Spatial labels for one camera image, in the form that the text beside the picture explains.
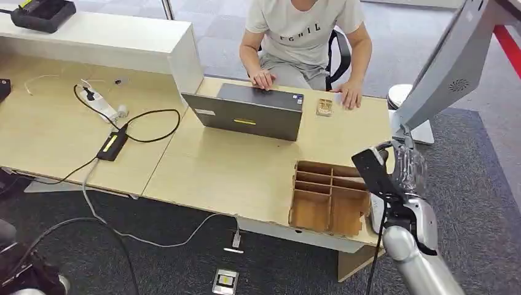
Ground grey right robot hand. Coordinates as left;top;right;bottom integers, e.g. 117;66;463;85
390;139;429;200

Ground white monitor base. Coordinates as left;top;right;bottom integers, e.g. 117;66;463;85
386;83;436;146

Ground wooden compartment box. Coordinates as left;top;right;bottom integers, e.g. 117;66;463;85
288;160;372;238

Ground person's left hand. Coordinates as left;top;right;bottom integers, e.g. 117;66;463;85
330;79;364;111

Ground person's hand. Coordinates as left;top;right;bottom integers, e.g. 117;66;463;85
330;79;364;111
250;69;278;91

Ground small wooden card holder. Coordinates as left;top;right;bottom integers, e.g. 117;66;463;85
315;98;334;118

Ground wooden desk leg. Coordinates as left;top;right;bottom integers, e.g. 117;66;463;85
336;243;387;283

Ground grey monitor panel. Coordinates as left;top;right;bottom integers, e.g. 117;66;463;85
392;0;521;133

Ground black office chair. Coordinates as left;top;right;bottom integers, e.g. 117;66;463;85
246;28;352;92

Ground red pole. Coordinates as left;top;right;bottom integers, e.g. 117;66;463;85
492;24;521;80

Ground dark grey laptop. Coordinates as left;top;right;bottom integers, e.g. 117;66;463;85
181;82;305;143

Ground person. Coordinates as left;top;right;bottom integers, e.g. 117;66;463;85
239;0;373;111

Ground person's right hand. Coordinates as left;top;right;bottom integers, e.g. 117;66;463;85
250;69;278;91

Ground card with yellow print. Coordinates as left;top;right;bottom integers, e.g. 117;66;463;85
211;268;240;295

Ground black power brick yellow label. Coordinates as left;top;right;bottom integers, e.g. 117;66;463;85
96;129;130;162

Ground white power strip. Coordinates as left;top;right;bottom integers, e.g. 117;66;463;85
78;86;120;124

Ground white desk partition shelf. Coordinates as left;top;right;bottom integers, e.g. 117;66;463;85
0;10;205;108

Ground white desk foot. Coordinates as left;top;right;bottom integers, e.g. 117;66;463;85
23;178;139;201

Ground black tray device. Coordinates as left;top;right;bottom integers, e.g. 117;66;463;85
0;0;77;34

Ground black flat object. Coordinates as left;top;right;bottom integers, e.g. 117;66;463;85
0;78;12;104

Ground black wrist bracket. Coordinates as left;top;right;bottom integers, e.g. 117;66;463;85
351;146;408;205

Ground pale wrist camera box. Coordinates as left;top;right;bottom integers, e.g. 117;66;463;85
369;194;386;234

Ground black power cable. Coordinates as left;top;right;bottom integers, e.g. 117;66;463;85
73;84;181;144

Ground thick black floor cable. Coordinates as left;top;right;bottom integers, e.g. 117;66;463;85
11;216;142;295

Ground grey cable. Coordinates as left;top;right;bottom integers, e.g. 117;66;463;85
82;157;241;249

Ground thin black cable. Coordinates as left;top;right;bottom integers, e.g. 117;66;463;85
34;156;100;186

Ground thin white cable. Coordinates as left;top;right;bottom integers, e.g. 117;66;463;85
23;74;61;97

